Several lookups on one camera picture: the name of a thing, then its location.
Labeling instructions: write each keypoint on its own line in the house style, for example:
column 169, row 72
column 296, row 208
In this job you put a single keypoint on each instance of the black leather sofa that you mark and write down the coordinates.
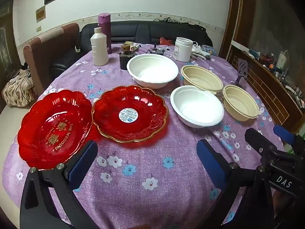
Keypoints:
column 143, row 32

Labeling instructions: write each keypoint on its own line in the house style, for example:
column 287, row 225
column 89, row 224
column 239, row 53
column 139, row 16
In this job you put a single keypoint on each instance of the wall outlet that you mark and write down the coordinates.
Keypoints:
column 38, row 29

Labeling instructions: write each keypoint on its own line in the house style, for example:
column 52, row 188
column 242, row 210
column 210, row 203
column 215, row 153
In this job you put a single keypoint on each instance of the yellow snack packet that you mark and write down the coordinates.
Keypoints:
column 136, row 46

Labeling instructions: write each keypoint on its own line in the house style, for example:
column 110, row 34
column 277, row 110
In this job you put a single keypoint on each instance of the wooden spool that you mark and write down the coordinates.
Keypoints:
column 126, row 47

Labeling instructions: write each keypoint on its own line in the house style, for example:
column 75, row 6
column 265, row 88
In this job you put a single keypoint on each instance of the white plastic bottle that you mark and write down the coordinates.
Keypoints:
column 100, row 50

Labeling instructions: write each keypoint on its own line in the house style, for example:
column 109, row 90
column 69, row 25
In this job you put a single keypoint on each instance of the small beige plastic bowl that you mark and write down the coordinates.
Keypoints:
column 240, row 102

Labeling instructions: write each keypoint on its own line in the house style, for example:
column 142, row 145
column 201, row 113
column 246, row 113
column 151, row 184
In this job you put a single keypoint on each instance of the small black motor device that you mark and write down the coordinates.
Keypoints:
column 157, row 50

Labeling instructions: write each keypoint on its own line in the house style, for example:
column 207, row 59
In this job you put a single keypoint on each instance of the purple floral tablecloth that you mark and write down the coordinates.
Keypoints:
column 147, row 162

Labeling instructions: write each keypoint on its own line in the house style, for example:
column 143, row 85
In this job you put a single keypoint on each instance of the clutter of small tools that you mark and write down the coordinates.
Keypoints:
column 281, row 66

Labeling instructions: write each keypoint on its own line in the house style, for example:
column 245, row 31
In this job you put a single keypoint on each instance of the red plate with round sticker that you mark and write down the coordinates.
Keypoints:
column 107, row 116

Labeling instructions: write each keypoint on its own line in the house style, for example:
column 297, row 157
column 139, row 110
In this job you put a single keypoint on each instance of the wooden cabinet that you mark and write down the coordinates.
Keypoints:
column 269, row 88

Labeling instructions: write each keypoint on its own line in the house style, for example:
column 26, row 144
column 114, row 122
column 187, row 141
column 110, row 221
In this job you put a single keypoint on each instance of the black cylinder container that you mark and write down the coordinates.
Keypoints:
column 124, row 62

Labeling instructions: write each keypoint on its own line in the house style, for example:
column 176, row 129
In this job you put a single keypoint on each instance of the purple thermos flask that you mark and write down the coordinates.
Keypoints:
column 106, row 22

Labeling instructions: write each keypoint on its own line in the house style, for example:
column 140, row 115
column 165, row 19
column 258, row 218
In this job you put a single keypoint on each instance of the white foam bowl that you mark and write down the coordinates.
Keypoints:
column 197, row 105
column 152, row 69

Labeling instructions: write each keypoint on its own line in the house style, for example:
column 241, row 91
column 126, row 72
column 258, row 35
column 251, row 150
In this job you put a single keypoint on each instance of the white work gloves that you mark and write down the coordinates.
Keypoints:
column 201, row 52

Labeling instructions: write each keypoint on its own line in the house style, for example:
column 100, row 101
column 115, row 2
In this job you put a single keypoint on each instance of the small glass cup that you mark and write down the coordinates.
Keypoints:
column 78, row 49

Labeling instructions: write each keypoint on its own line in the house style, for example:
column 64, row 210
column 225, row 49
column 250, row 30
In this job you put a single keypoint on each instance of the white plastic jar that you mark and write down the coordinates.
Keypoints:
column 183, row 50

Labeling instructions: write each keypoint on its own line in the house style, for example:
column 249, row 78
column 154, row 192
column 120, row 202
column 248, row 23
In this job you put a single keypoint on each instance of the patterned beige cloth bundle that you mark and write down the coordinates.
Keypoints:
column 19, row 88

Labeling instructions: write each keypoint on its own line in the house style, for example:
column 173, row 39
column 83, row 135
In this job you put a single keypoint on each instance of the red plastic bag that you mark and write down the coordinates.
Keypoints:
column 165, row 41

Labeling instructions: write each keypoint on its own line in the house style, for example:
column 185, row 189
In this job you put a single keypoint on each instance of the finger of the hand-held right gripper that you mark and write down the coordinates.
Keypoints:
column 259, row 143
column 283, row 134

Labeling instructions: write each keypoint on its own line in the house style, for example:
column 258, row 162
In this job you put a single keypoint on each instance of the wooden door frame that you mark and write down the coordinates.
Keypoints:
column 234, row 16

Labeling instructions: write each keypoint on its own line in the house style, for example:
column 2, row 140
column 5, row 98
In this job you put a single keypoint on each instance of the dark wooden door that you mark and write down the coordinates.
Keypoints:
column 7, row 47

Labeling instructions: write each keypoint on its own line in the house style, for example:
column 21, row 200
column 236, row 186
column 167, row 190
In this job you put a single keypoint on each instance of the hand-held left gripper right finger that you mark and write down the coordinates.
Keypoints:
column 211, row 164

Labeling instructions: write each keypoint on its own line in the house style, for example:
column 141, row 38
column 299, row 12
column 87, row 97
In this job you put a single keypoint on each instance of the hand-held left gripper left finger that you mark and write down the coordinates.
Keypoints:
column 82, row 164

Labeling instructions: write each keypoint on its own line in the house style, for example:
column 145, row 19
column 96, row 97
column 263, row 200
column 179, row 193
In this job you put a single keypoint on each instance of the brown armchair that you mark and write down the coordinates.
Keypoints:
column 47, row 52

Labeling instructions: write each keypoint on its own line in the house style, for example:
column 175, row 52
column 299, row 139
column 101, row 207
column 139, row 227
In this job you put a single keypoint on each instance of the red plate with gold lettering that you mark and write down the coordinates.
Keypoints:
column 47, row 124

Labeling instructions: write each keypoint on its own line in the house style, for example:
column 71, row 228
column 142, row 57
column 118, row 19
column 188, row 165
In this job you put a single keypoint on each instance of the large beige plastic bowl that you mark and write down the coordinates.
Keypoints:
column 200, row 76

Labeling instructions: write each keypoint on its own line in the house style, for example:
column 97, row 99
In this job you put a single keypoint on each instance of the yellow wall notice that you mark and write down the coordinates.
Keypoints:
column 40, row 14

